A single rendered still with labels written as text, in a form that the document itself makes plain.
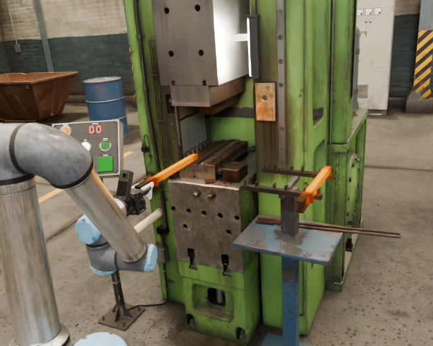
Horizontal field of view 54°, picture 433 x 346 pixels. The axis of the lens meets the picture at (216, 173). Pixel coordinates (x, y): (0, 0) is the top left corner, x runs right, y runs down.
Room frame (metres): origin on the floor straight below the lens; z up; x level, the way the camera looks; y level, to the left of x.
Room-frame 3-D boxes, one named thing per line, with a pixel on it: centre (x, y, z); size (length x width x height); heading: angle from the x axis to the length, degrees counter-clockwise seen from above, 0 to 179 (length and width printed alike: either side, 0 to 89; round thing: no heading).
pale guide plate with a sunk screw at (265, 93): (1.89, -0.24, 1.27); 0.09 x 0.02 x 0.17; 63
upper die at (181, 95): (2.10, 0.00, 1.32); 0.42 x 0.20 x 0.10; 153
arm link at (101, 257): (1.25, 0.40, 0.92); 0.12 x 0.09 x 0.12; 75
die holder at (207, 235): (2.09, -0.05, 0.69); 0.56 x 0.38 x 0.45; 153
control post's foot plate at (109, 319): (2.10, 0.63, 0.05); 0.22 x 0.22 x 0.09; 63
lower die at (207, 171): (2.10, 0.00, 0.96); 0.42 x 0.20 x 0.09; 153
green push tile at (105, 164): (1.97, 0.54, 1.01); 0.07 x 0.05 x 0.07; 88
